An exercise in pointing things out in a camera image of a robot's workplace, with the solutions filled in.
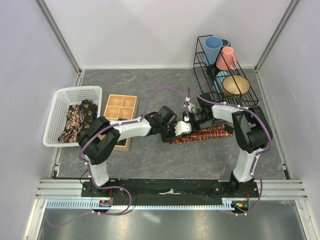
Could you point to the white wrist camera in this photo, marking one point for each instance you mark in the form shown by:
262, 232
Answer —
182, 128
190, 107

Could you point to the floral black pink tie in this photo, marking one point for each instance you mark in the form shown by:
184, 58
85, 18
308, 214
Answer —
73, 126

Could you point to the wooden compartment box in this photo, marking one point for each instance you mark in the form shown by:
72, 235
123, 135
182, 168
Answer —
121, 107

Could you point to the white plastic basket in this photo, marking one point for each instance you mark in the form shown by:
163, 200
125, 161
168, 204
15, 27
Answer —
62, 100

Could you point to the wooden bowl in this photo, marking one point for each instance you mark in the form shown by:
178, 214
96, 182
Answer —
235, 86

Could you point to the light blue cup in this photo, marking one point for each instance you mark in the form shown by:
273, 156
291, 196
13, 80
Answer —
218, 82

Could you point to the multicolour patchwork tie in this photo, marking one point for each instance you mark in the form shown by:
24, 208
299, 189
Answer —
207, 133

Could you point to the pink mug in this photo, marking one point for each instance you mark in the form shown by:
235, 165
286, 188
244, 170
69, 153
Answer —
227, 59

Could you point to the black wire rack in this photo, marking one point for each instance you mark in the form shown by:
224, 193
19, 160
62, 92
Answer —
205, 76

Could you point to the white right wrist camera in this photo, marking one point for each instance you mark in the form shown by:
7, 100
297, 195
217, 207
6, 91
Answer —
190, 107

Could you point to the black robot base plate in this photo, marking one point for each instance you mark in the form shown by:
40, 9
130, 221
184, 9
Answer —
178, 190

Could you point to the dark green cup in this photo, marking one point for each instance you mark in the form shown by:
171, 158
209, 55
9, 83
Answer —
225, 43

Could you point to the black gold patterned tie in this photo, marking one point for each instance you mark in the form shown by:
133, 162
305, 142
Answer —
88, 113

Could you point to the slotted cable duct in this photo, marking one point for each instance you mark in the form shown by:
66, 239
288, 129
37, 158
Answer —
223, 204

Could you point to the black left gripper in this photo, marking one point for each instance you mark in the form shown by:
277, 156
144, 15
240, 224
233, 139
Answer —
166, 139

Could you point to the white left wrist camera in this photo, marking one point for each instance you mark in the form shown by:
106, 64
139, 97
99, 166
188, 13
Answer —
182, 128

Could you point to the blue plastic cup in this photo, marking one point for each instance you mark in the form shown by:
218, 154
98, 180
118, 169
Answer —
212, 47

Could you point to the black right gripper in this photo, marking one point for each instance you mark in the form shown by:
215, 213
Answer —
194, 127

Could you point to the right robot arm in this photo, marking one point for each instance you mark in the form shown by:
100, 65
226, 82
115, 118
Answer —
253, 136

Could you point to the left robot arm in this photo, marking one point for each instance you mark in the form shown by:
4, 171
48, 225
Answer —
99, 140

